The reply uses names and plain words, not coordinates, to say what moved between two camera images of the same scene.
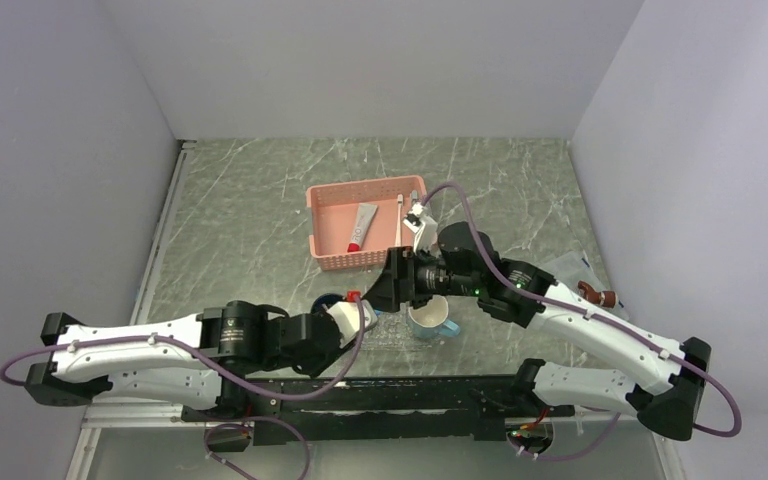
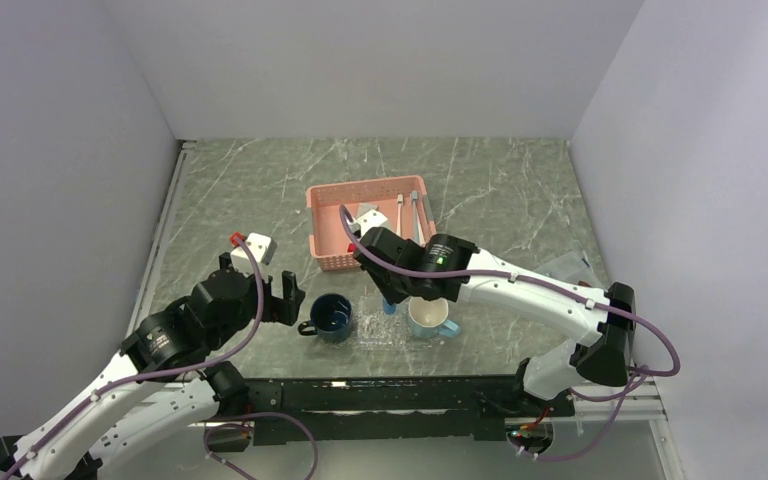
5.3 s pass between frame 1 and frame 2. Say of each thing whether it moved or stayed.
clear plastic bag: stayed
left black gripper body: moved
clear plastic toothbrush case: stayed
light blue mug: stayed
